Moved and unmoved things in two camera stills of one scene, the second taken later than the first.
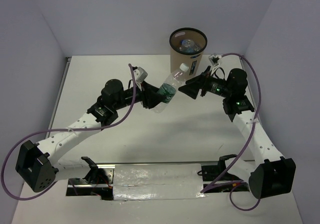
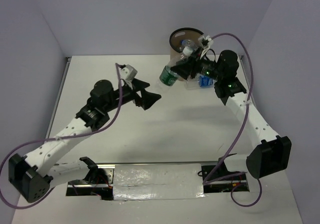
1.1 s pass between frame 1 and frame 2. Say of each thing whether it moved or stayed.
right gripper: moved
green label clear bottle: moved
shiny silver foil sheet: stayed
